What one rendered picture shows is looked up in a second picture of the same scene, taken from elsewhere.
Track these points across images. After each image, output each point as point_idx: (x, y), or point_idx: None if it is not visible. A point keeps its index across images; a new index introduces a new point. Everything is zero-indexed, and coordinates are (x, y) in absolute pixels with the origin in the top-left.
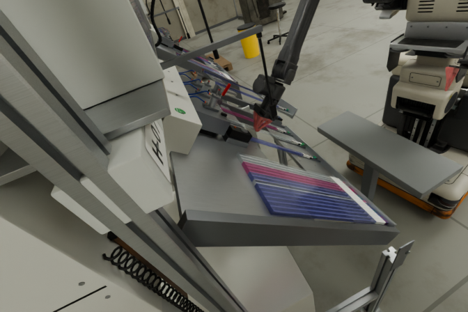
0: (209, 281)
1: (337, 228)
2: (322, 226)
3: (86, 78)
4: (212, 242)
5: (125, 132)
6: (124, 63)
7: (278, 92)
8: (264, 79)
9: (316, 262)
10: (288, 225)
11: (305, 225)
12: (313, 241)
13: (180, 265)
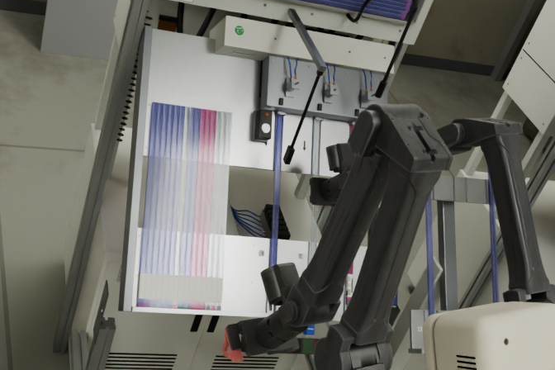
0: (120, 58)
1: (134, 170)
2: (136, 149)
3: None
4: (139, 55)
5: None
6: None
7: (333, 180)
8: (337, 146)
9: None
10: (139, 106)
11: (138, 125)
12: (131, 154)
13: (125, 28)
